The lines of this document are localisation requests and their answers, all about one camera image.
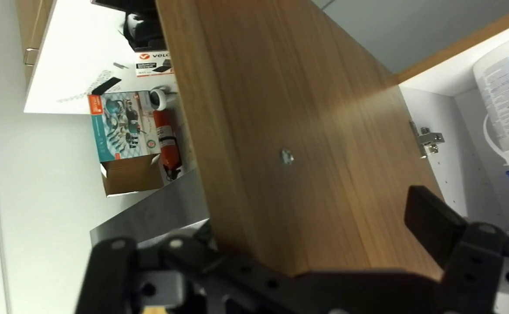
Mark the wooden cupboard door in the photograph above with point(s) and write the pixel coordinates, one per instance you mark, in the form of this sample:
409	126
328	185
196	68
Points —
302	138

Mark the teal illustrated carton box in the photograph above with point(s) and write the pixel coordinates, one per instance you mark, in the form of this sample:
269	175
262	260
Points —
126	141

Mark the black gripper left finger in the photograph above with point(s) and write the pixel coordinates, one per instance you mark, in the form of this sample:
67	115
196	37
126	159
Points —
180	274

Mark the metal cabinet hinge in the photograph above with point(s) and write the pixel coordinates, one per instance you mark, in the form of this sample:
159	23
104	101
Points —
428	141

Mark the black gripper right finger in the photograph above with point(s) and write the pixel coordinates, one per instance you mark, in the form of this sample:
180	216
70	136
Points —
473	257

